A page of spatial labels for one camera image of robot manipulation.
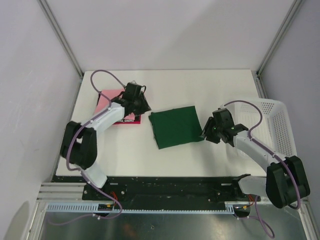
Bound green t shirt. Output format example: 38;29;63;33
148;105;204;150

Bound red t shirt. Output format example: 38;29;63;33
113;113;141;125

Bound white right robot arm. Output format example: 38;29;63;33
201;108;311;210

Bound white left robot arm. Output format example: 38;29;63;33
60;82;151;200

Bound white perforated plastic basket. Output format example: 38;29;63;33
223;98;297;157

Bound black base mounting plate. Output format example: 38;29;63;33
81;176;262;204

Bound grey slotted cable duct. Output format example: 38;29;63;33
44;201;237;215

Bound left aluminium frame post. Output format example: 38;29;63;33
36;0;83;76

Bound aluminium frame post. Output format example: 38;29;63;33
256;0;305;76
36;0;83;76

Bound right aluminium frame post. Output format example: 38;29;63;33
256;0;305;76

